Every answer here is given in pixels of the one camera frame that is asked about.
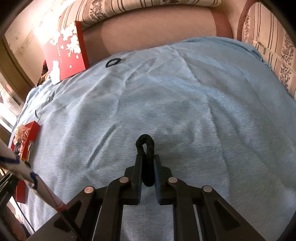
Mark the light blue blanket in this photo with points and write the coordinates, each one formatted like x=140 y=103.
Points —
x=216 y=112

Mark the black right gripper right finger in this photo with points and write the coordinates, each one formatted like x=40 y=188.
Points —
x=199 y=213

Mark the red floral box lid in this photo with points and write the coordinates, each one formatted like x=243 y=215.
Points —
x=65 y=53

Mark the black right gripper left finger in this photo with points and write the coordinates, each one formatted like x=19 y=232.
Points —
x=95 y=214

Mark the red jewelry box tray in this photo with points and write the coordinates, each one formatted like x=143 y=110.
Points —
x=33 y=129

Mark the white blue patterned sleeve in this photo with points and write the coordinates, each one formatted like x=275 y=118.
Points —
x=12 y=163

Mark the white black-dotted scrunchie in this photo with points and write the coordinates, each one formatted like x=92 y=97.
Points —
x=19 y=132

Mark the striped floral side pillow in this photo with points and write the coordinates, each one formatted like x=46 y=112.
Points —
x=259 y=27

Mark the red plaid scrunchie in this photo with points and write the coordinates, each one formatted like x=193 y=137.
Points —
x=19 y=142

